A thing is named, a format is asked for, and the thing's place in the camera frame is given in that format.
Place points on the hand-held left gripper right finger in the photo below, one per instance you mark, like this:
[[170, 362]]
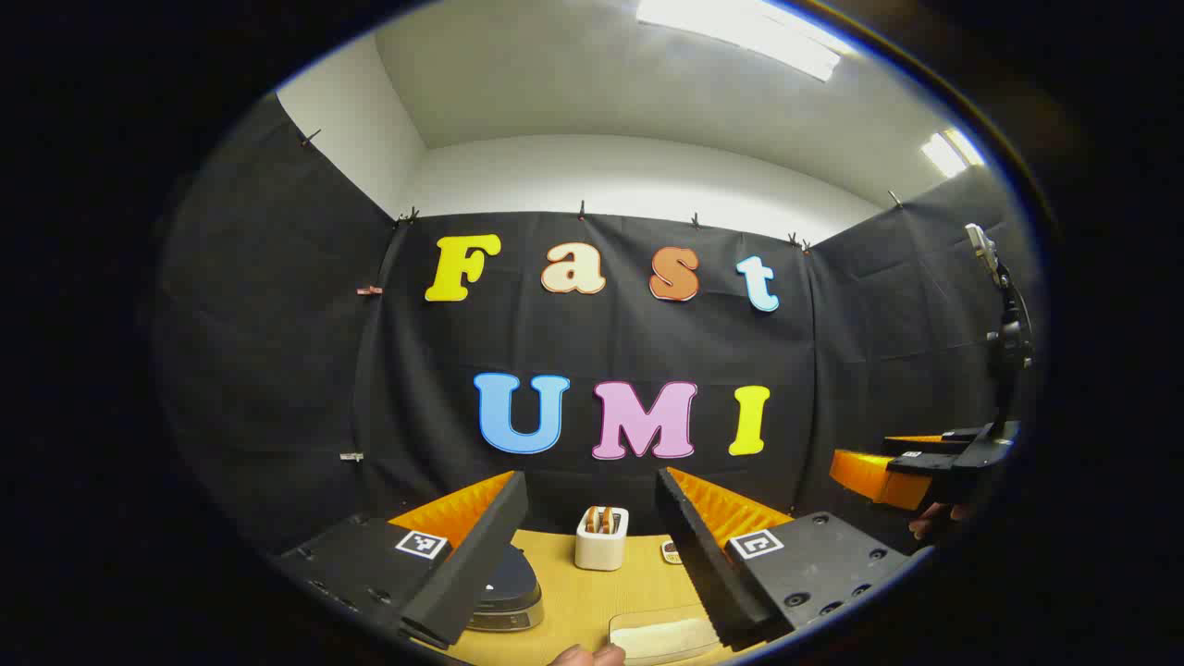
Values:
[[708, 564]]

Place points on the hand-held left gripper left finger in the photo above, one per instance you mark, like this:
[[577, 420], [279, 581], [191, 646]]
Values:
[[472, 564]]

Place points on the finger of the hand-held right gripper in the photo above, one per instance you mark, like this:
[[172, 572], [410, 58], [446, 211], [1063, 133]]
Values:
[[971, 435], [879, 476]]

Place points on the dark blue rice cooker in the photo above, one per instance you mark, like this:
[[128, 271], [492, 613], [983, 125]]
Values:
[[513, 592]]

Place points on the clear tray of white rice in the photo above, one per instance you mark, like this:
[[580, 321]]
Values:
[[661, 638]]

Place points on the white divided grain dish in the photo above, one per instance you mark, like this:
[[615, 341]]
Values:
[[671, 553]]

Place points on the white toaster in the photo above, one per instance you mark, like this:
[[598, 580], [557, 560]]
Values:
[[601, 550]]

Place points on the small ceiling light panel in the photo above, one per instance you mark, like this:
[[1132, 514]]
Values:
[[951, 153]]

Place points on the black backdrop cloth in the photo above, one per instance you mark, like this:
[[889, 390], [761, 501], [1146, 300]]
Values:
[[277, 370]]

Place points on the long ceiling light panel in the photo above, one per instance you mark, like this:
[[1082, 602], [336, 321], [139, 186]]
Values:
[[740, 32]]

